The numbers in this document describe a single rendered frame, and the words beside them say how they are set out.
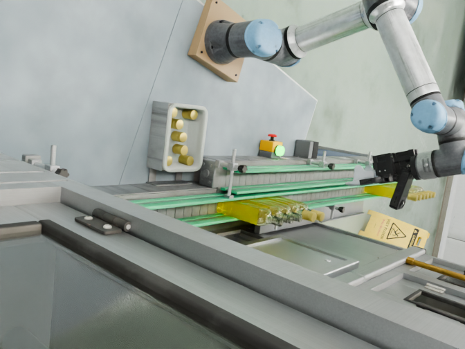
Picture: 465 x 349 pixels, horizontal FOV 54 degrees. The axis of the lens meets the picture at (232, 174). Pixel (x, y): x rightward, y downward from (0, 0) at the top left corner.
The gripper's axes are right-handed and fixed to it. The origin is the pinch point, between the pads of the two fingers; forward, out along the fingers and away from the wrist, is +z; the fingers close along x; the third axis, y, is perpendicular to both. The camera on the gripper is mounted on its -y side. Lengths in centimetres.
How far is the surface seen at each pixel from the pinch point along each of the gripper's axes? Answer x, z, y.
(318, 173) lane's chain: -59, 46, 10
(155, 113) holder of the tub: 32, 50, 32
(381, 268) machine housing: -22.3, 5.7, -28.7
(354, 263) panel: -15.7, 11.9, -25.8
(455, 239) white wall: -587, 143, -80
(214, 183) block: 11.7, 46.0, 7.5
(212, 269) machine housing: 100, -34, -9
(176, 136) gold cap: 24, 49, 25
